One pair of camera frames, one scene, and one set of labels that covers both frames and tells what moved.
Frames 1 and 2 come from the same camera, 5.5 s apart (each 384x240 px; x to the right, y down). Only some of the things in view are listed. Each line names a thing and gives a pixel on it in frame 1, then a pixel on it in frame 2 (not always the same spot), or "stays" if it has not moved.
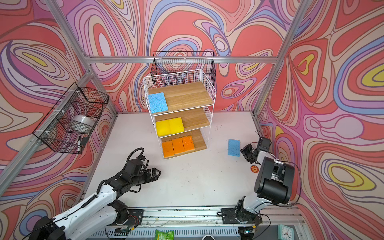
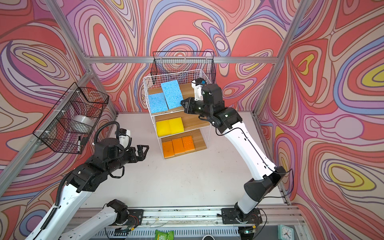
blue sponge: x=158 y=102 stays
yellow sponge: x=176 y=125 stays
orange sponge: x=188 y=143 stays
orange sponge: x=178 y=145 stays
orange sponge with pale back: x=168 y=149 stays
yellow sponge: x=163 y=127 stays
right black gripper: x=245 y=151 to x=188 y=108
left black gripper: x=155 y=177 to x=141 y=156
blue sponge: x=234 y=147 to x=172 y=94
